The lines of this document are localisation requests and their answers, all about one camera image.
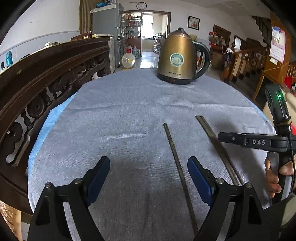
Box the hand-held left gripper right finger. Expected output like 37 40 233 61
187 156 281 241

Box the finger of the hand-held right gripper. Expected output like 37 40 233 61
218 132 289 153

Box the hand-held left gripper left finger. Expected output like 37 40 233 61
27 156 111 241

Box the pair of dark chopsticks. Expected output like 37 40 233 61
199 115 244 186

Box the dark metal chopstick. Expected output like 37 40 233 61
163 123 199 235
195 116 240 186

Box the person's right forearm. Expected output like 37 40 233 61
264 192 296 241

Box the person's right hand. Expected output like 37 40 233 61
265 157 296 198

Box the wooden stair railing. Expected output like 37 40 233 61
222 43 270 84

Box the grey tablecloth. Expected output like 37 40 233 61
28 67 278 241

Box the blue under cloth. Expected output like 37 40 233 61
29 91 77 163

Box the gold electric kettle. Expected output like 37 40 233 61
157 28 211 85

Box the round electric heater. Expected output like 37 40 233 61
121 52 136 70

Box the dark wooden chair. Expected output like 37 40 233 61
70 31 92 42

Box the kitchen shelf with jars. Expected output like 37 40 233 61
122 13 142 40

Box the grey refrigerator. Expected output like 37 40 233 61
92 3 125 67

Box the wall calendar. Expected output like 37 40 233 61
269 27 286 64

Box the framed wall picture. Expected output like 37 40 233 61
188 16 200 30

